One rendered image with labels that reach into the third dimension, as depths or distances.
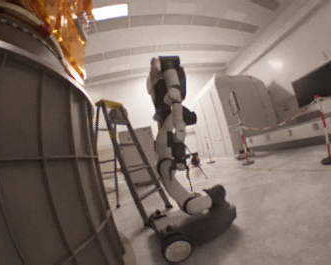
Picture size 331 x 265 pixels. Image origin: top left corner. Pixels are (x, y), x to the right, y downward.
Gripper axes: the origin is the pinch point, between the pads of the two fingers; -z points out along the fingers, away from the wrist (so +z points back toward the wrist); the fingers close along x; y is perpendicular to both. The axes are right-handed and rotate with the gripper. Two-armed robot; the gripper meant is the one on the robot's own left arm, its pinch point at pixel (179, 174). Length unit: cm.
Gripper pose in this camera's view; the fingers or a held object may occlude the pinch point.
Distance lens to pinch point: 93.3
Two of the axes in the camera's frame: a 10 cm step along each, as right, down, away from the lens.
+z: -0.3, -9.8, 1.8
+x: -9.7, -0.2, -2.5
